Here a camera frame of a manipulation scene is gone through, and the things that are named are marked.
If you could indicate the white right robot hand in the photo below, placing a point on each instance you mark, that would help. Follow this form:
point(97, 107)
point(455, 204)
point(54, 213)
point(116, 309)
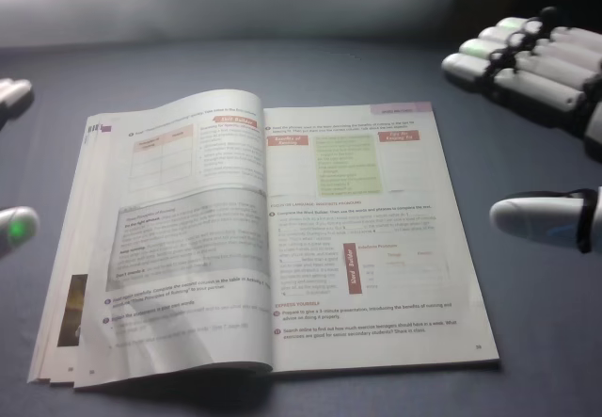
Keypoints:
point(541, 66)

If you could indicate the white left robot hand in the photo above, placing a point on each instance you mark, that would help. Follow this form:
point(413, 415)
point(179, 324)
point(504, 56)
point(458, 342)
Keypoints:
point(16, 231)

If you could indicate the English textbook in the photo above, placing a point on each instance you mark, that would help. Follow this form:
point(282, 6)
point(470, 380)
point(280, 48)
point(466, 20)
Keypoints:
point(301, 247)

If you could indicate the grey table cloth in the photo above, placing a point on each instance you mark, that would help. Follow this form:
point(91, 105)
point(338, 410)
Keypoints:
point(329, 66)

